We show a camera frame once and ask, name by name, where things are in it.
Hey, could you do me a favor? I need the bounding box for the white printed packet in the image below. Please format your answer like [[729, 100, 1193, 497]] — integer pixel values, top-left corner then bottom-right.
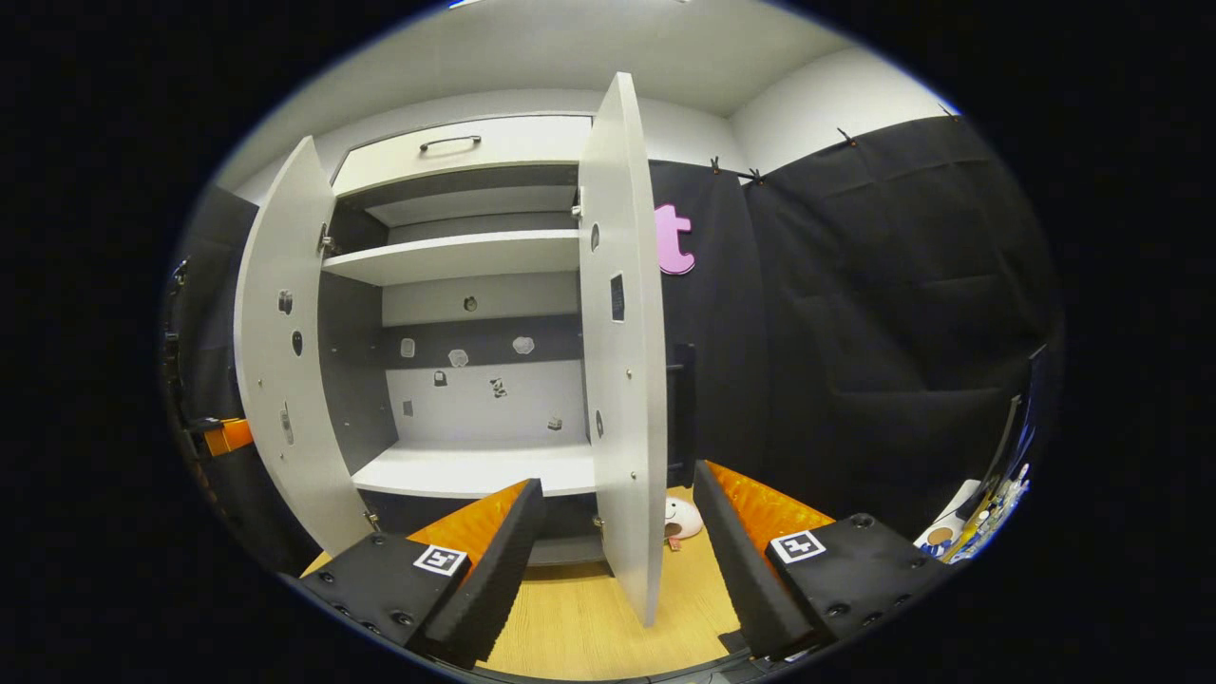
[[914, 480, 984, 561]]

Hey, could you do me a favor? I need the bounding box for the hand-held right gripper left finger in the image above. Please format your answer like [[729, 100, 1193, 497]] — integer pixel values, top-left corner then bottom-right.
[[285, 478, 545, 669]]

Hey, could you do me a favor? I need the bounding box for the pile of colourful small items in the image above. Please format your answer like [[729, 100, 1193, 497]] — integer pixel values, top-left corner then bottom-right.
[[950, 463, 1032, 561]]

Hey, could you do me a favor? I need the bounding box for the pink white plush toy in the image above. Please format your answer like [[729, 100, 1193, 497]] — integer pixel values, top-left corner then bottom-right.
[[663, 496, 705, 552]]

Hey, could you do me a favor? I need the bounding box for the beige double-door shoe cabinet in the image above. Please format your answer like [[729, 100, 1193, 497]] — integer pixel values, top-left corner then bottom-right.
[[318, 112, 609, 571]]

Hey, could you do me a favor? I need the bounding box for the beige cabinet door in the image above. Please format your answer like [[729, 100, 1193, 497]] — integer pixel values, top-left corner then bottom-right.
[[233, 136, 376, 557], [577, 71, 699, 628]]

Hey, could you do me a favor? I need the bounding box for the beige cabinet drawer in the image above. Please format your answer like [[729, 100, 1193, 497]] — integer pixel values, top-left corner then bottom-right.
[[331, 114, 595, 198]]

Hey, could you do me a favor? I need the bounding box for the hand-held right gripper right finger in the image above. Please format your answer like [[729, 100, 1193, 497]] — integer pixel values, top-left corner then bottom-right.
[[692, 460, 956, 663]]

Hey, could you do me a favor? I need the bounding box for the black backdrop cloth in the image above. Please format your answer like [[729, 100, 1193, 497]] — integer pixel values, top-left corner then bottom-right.
[[161, 114, 1060, 571]]

